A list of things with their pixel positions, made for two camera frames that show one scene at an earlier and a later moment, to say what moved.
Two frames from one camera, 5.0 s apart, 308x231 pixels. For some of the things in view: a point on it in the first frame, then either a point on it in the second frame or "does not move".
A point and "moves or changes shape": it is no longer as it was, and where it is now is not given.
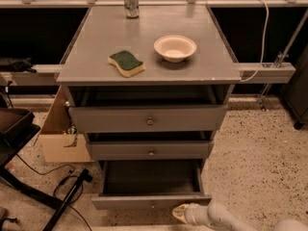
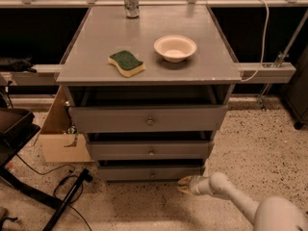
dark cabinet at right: (296, 92) does not move
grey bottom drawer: (149, 184) moves or changes shape
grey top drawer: (144, 118) does not move
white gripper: (193, 213) to (194, 186)
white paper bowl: (174, 48) does not move
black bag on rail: (16, 64) does not move
